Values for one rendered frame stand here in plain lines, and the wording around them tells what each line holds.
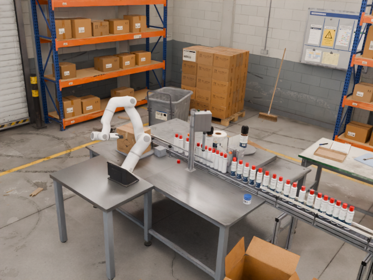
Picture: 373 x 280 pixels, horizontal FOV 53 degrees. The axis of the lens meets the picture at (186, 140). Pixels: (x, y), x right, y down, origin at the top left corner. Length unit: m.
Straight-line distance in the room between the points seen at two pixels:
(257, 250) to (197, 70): 5.41
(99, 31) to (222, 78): 2.48
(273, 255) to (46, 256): 2.50
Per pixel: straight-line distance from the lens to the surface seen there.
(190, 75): 7.68
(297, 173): 4.17
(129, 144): 4.16
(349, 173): 4.53
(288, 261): 2.58
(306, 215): 3.43
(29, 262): 4.26
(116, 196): 3.51
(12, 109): 7.51
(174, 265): 4.01
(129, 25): 8.06
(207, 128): 3.73
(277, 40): 8.27
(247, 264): 2.67
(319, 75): 7.96
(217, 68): 7.31
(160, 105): 6.33
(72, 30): 7.17
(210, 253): 3.84
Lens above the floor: 2.69
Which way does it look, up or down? 23 degrees down
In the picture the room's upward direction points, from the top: 3 degrees clockwise
